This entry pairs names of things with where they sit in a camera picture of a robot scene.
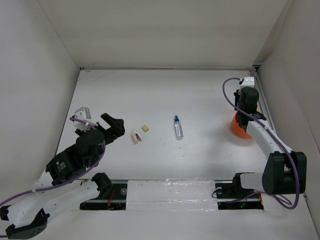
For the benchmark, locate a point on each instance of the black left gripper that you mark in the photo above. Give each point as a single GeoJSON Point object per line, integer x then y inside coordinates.
{"type": "Point", "coordinates": [117, 129]}

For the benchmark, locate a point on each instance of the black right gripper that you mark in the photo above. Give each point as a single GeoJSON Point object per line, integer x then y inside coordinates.
{"type": "Point", "coordinates": [237, 94]}

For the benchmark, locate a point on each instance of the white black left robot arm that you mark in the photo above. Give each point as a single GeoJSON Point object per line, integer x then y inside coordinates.
{"type": "Point", "coordinates": [30, 212]}

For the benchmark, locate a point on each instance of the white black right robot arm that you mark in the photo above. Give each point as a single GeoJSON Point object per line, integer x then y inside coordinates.
{"type": "Point", "coordinates": [285, 170]}

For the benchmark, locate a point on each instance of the orange round stationery container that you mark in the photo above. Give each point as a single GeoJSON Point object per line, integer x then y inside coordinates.
{"type": "Point", "coordinates": [237, 130]}

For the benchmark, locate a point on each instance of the pink eraser block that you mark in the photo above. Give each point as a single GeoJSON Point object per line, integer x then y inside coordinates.
{"type": "Point", "coordinates": [136, 137]}

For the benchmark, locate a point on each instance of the yellow eraser cube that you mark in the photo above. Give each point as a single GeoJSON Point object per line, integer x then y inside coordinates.
{"type": "Point", "coordinates": [145, 128]}

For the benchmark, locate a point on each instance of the clear spray bottle blue cap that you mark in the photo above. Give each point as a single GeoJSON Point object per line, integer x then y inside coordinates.
{"type": "Point", "coordinates": [178, 128]}

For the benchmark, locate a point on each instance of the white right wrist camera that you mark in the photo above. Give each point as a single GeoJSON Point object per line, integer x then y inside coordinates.
{"type": "Point", "coordinates": [248, 81]}

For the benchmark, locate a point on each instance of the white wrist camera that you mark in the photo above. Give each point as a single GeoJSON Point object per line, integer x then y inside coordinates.
{"type": "Point", "coordinates": [248, 81]}
{"type": "Point", "coordinates": [83, 114]}

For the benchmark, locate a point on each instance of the aluminium frame rail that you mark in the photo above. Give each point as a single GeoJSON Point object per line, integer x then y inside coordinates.
{"type": "Point", "coordinates": [265, 100]}

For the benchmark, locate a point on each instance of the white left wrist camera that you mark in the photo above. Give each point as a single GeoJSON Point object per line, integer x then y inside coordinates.
{"type": "Point", "coordinates": [83, 114]}

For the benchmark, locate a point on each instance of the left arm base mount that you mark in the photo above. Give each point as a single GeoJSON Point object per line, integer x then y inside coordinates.
{"type": "Point", "coordinates": [112, 195]}

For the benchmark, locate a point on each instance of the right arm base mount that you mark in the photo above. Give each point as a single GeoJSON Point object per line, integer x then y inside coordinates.
{"type": "Point", "coordinates": [230, 195]}

